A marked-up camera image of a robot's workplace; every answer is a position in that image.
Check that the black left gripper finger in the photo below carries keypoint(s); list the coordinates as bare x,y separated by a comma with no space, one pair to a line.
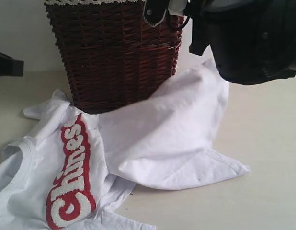
10,66

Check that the grey lace-trimmed basket liner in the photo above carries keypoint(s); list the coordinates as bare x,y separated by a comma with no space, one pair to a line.
88,2

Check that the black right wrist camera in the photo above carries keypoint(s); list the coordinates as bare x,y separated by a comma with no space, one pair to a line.
155,11

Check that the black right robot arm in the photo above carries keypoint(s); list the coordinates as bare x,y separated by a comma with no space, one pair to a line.
252,41

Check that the dark red wicker basket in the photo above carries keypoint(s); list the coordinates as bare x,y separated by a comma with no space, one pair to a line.
111,55

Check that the white t-shirt red lettering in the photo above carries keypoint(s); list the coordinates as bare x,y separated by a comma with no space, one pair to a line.
74,169

